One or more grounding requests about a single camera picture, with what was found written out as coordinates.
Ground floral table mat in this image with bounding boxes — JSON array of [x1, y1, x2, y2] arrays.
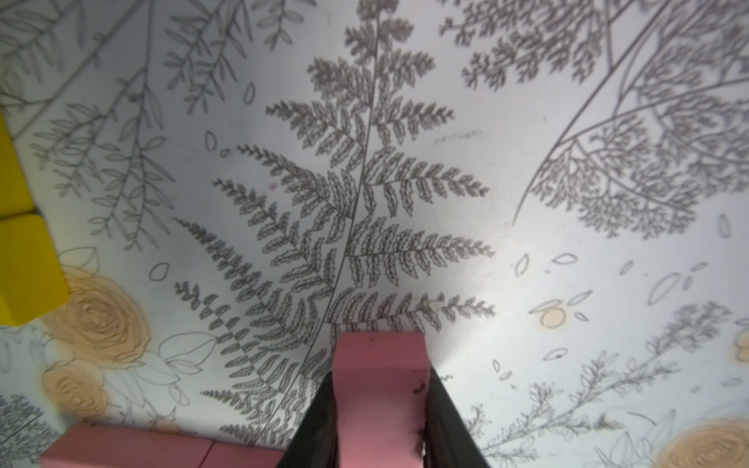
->
[[1, 1, 748, 467]]

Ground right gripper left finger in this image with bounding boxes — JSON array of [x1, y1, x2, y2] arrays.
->
[[276, 372, 339, 468]]

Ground pink block two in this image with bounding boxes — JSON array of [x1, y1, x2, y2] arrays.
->
[[333, 331, 431, 468]]

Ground magenta small cube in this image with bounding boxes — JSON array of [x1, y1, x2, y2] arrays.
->
[[201, 443, 285, 468]]

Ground yellow block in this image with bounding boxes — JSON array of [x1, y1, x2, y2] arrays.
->
[[0, 118, 34, 218]]

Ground small yellow cube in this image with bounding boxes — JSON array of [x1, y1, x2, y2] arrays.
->
[[1, 214, 69, 327]]

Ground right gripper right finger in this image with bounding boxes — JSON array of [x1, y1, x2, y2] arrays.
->
[[423, 368, 490, 468]]

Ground pink block three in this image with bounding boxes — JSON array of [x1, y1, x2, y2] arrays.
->
[[39, 423, 214, 468]]

